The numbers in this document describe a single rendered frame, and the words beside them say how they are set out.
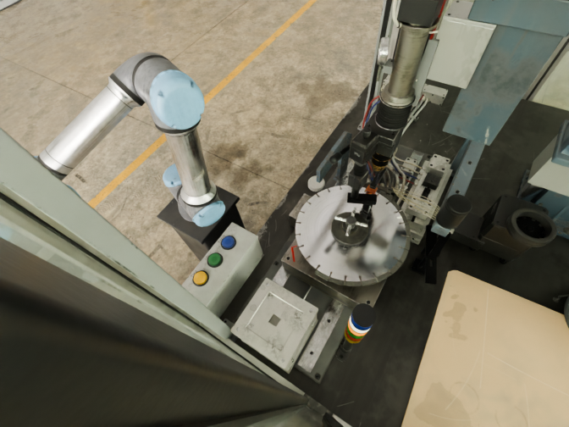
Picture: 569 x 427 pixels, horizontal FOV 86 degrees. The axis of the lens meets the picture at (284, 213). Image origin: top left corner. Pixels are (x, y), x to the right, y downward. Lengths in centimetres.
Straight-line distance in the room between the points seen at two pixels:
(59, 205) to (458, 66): 69
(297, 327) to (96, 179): 228
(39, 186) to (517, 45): 74
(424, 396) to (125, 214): 212
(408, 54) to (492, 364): 87
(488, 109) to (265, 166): 179
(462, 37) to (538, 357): 90
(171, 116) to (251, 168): 165
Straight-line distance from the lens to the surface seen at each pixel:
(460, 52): 73
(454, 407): 108
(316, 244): 91
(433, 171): 123
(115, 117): 92
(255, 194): 221
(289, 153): 242
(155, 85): 77
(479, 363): 113
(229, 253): 99
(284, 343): 89
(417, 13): 65
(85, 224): 42
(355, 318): 63
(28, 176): 37
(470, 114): 81
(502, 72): 76
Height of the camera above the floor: 177
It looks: 58 degrees down
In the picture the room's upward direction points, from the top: 9 degrees counter-clockwise
